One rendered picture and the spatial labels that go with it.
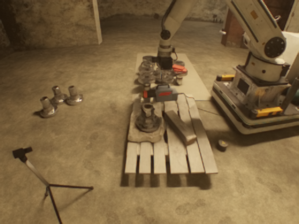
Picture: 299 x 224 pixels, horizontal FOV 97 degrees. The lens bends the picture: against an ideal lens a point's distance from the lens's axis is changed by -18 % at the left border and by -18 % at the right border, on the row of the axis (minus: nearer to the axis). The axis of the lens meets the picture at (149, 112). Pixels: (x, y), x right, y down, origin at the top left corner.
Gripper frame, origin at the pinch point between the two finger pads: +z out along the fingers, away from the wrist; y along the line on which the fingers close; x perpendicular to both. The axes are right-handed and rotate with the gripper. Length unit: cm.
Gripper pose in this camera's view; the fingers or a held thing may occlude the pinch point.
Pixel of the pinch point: (163, 78)
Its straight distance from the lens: 197.6
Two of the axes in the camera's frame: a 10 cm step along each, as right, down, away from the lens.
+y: -1.7, -6.2, 7.6
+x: -9.9, 1.1, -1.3
